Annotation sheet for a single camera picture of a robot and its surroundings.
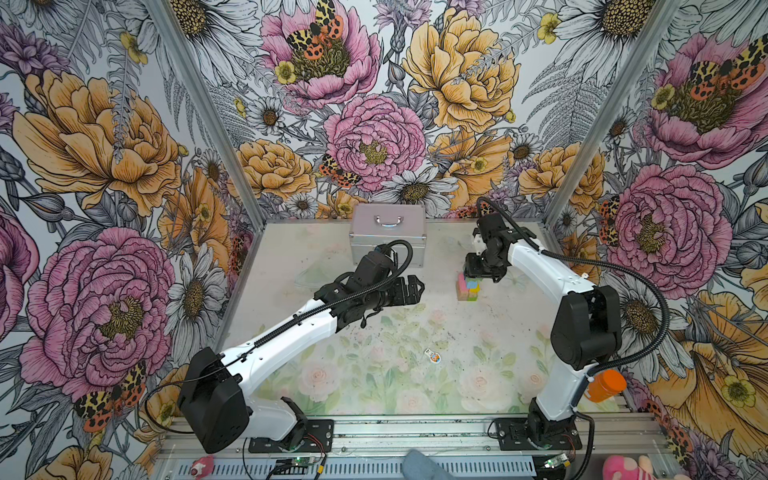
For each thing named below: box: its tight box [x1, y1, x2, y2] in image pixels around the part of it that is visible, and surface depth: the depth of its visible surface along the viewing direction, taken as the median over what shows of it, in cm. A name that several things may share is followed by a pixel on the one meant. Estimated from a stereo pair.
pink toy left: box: [190, 455, 215, 480], surface depth 68 cm
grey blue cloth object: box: [403, 449, 451, 480], surface depth 69 cm
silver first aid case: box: [350, 204, 427, 268], surface depth 102 cm
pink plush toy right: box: [602, 455, 691, 480], surface depth 66 cm
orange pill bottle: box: [587, 370, 627, 403], surface depth 76 cm
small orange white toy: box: [424, 348, 441, 364], surface depth 88 cm
